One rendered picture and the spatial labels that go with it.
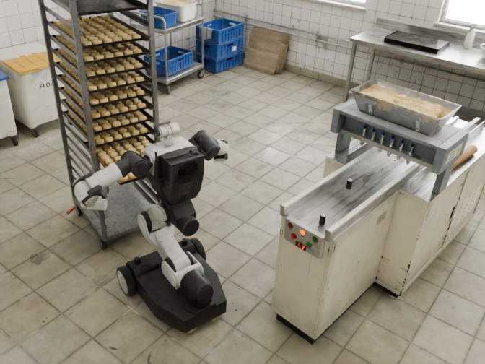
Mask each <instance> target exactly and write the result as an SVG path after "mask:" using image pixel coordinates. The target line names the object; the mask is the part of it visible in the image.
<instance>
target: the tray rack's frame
mask: <svg viewBox="0 0 485 364"><path fill-rule="evenodd" d="M38 6H39V10H40V18H41V22H42V26H43V34H44V39H45V47H46V51H47V55H48V63H49V68H50V72H51V80H52V85H53V92H54V97H55V101H56V109H57V114H58V121H59V126H60V130H61V138H62V142H63V146H64V154H65V159H66V167H67V171H68V176H69V183H70V188H71V195H72V199H73V200H74V201H73V204H74V206H75V207H76V209H75V210H76V212H77V214H78V211H77V207H79V208H80V210H81V211H82V213H83V214H84V216H85V217H86V218H87V219H88V221H89V222H90V224H91V225H92V226H93V228H94V229H95V230H96V232H97V234H95V235H96V236H97V237H98V242H99V244H100V246H101V247H102V245H101V239H102V233H101V228H100V220H99V219H98V217H97V216H96V214H95V213H94V212H93V211H92V210H90V209H83V208H81V206H80V202H79V201H78V200H77V198H76V197H75V195H74V187H73V182H74V176H73V171H72V167H71V159H70V154H69V146H68V142H67V137H66V129H65V124H64V116H63V111H62V107H61V99H60V94H59V89H58V82H57V77H56V69H55V64H54V60H53V52H52V47H51V39H50V34H49V29H48V21H47V17H46V12H45V4H44V0H38ZM106 199H107V202H108V206H107V209H106V210H104V211H105V213H106V214H107V215H108V217H107V218H105V221H106V223H107V224H108V225H109V226H110V227H109V228H107V229H106V230H107V237H108V240H110V239H113V238H117V237H118V236H121V235H125V234H126V233H130V232H133V231H135V230H138V229H140V227H139V224H138V216H139V215H140V214H141V212H142V211H144V210H146V209H148V208H149V205H151V204H150V203H149V202H148V201H147V200H146V199H145V198H144V197H143V196H142V195H141V194H140V193H139V192H138V191H137V190H136V189H135V188H134V187H133V186H132V184H131V183H126V184H123V185H120V184H119V183H118V182H116V183H113V184H111V185H109V193H108V196H107V198H106Z"/></svg>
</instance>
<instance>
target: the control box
mask: <svg viewBox="0 0 485 364"><path fill-rule="evenodd" d="M288 223H292V225H293V228H290V227H289V226H288ZM300 230H304V231H305V234H304V235H302V234H301V233H300ZM292 233H294V234H295V235H296V238H295V239H293V238H292V237H291V234H292ZM313 237H316V238H317V239H318V242H317V243H316V242H314V241H313ZM284 239H285V240H287V241H289V242H290V243H292V244H294V245H296V246H297V244H299V247H298V248H301V249H305V250H303V251H306V252H308V253H309V254H311V255H312V256H314V257H315V258H317V259H320V258H321V257H323V249H324V245H325V235H323V234H322V233H319V232H318V231H316V230H314V229H312V228H311V227H309V226H307V225H305V224H303V223H302V222H300V221H298V220H296V219H295V218H293V217H290V216H288V217H286V219H285V226H284ZM297 242H298V243H297ZM307 242H310V243H311V245H312V246H311V247H310V248H308V247H307V246H306V243H307ZM302 245H303V248H302Z"/></svg>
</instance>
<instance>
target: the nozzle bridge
mask: <svg viewBox="0 0 485 364"><path fill-rule="evenodd" d="M364 123H365V125H366V126H367V131H366V134H365V136H362V132H361V130H362V127H363V125H364ZM365 125H364V126H365ZM373 127H374V129H376V130H375V132H376V133H375V139H373V140H372V139H371V136H370V132H371V130H372V128H373ZM363 128H364V127H363ZM383 130H384V132H385V138H384V142H383V143H380V134H381V133H382V131H383ZM330 131H331V132H333V133H335V134H337V133H338V136H337V140H336V148H335V151H336V152H339V153H340V152H342V151H344V150H346V149H347V148H349V145H350V141H351V138H352V137H353V138H355V139H358V140H359V141H362V142H365V143H367V144H370V145H372V146H374V147H377V148H380V149H382V150H385V151H387V152H390V153H392V154H394V155H397V156H399V157H402V158H405V159H407V160H410V161H412V162H414V163H417V164H420V165H423V166H424V167H427V168H430V169H431V171H430V172H431V173H434V174H437V177H436V180H435V182H434V187H433V189H432V193H433V194H436V195H438V194H440V193H441V192H442V191H443V190H444V189H445V188H446V187H447V183H448V181H449V178H450V174H451V172H452V169H453V166H454V163H455V161H456V160H457V159H458V158H459V157H461V156H462V154H463V150H464V148H465V145H466V142H467V139H468V135H469V133H470V132H469V131H466V130H464V129H460V128H458V127H455V126H451V125H449V124H445V125H444V126H443V127H442V128H441V129H440V130H439V131H437V132H436V133H434V134H433V135H431V136H427V135H425V134H422V133H419V132H417V131H414V130H411V129H407V128H406V127H403V126H399V125H398V124H395V123H391V122H389V121H386V120H383V119H381V118H378V117H375V116H372V115H370V114H367V113H364V112H361V111H359V109H358V106H357V103H356V101H355V99H352V100H350V101H348V102H346V103H343V104H341V105H339V106H337V107H335V108H334V109H333V116H332V121H331V129H330ZM392 134H394V135H393V136H394V143H393V146H392V147H390V146H389V145H390V143H389V139H390V137H391V135H392ZM402 138H403V139H404V145H403V150H402V151H400V150H399V146H398V145H399V142H400V141H401V139H402ZM412 142H413V143H414V150H413V152H412V155H410V154H409V150H408V149H409V146H410V144H411V143H412Z"/></svg>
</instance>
